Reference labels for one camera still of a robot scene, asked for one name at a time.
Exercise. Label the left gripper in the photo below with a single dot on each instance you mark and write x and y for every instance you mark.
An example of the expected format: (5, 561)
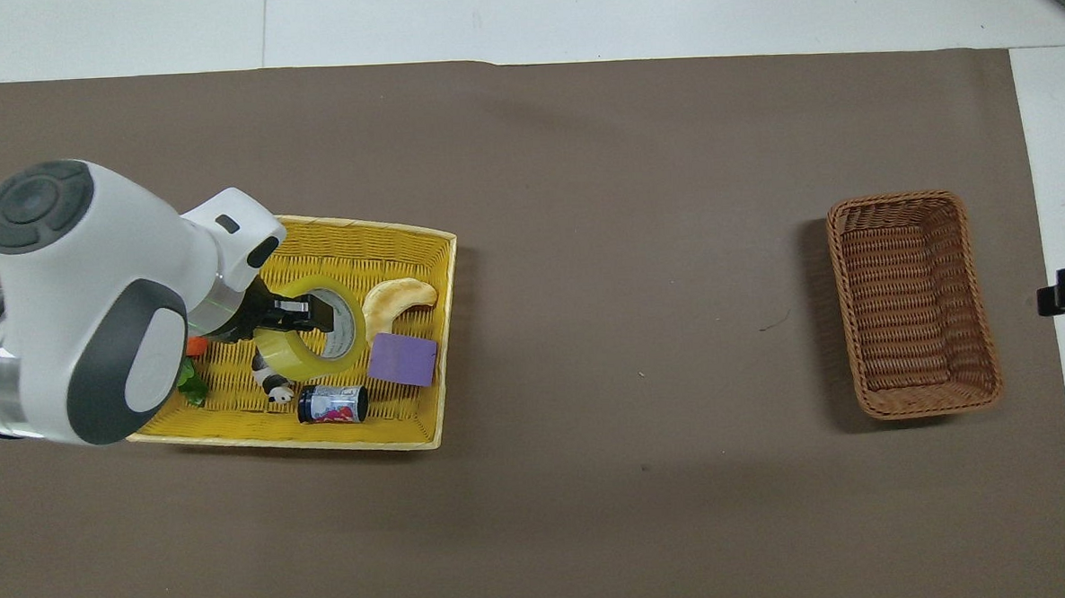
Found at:
(268, 316)

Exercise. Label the yellow tape roll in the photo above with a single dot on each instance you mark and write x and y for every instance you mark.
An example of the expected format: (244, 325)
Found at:
(311, 364)

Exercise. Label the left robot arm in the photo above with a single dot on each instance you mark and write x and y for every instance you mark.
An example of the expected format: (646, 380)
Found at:
(91, 264)

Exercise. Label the yellow wicker basket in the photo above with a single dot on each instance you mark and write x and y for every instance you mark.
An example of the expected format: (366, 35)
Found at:
(405, 251)

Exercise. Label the brown wicker basket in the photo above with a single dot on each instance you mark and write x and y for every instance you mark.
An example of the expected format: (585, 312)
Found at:
(915, 300)

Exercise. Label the panda figurine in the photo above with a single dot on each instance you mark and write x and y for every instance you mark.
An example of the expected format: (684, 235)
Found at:
(271, 380)

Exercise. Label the toy carrot with green leaves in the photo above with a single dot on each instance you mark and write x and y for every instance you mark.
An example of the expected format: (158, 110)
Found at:
(192, 386)

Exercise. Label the small printed can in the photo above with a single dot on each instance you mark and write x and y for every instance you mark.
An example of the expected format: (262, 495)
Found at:
(332, 405)

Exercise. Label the toy croissant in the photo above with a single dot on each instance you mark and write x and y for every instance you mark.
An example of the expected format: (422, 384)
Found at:
(382, 302)

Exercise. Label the purple block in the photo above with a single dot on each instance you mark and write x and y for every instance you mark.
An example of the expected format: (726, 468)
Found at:
(402, 359)

